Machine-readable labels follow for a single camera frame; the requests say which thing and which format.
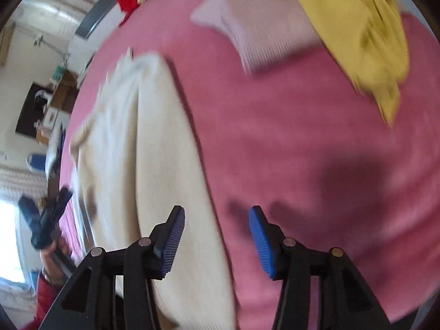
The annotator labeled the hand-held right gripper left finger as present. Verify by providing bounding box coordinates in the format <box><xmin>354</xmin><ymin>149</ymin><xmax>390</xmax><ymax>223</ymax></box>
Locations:
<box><xmin>36</xmin><ymin>205</ymin><xmax>186</xmax><ymax>330</ymax></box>

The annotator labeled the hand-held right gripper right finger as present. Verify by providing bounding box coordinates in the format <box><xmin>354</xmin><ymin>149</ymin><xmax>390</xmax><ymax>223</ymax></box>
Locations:
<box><xmin>248</xmin><ymin>205</ymin><xmax>392</xmax><ymax>330</ymax></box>

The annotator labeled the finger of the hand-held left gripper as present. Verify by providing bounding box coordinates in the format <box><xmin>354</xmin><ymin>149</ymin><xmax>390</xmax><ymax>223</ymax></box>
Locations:
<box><xmin>51</xmin><ymin>187</ymin><xmax>74</xmax><ymax>214</ymax></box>

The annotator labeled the cream knit sweater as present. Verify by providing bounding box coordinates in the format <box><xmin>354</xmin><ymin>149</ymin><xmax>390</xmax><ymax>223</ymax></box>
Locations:
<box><xmin>69</xmin><ymin>51</ymin><xmax>241</xmax><ymax>330</ymax></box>

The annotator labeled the person's left forearm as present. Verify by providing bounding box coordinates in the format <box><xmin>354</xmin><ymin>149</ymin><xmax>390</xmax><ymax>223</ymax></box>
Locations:
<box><xmin>24</xmin><ymin>275</ymin><xmax>62</xmax><ymax>330</ymax></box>

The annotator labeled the person's left hand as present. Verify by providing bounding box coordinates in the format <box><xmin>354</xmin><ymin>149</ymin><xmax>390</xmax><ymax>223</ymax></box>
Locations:
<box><xmin>39</xmin><ymin>237</ymin><xmax>74</xmax><ymax>284</ymax></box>

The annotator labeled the silver pillow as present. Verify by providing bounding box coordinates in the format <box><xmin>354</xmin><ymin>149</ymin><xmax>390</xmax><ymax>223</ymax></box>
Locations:
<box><xmin>45</xmin><ymin>124</ymin><xmax>66</xmax><ymax>179</ymax></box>

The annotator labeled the patterned window curtain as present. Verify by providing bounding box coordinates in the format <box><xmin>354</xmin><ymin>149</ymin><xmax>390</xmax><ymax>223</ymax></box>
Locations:
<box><xmin>0</xmin><ymin>165</ymin><xmax>49</xmax><ymax>207</ymax></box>

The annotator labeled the black monitor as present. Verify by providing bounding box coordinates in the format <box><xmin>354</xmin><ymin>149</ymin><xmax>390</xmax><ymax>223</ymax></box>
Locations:
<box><xmin>15</xmin><ymin>82</ymin><xmax>56</xmax><ymax>138</ymax></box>

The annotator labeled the bed with pink sheet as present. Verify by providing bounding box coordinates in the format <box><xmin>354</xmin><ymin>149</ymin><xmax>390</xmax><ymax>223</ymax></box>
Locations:
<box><xmin>57</xmin><ymin>0</ymin><xmax>440</xmax><ymax>324</ymax></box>

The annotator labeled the wooden desk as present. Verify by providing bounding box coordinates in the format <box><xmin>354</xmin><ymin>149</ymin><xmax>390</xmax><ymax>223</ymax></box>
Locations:
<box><xmin>36</xmin><ymin>70</ymin><xmax>79</xmax><ymax>145</ymax></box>

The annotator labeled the grey headboard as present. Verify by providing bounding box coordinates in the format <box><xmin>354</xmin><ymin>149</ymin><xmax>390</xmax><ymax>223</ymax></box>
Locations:
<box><xmin>75</xmin><ymin>0</ymin><xmax>145</xmax><ymax>38</ymax></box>

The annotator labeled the pale pink knit sweater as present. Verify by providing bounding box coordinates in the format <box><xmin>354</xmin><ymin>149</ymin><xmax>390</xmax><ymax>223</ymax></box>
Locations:
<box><xmin>190</xmin><ymin>0</ymin><xmax>325</xmax><ymax>74</ymax></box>

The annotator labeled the yellow garment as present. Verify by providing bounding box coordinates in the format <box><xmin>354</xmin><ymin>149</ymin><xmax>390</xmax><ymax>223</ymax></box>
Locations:
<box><xmin>284</xmin><ymin>0</ymin><xmax>410</xmax><ymax>128</ymax></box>

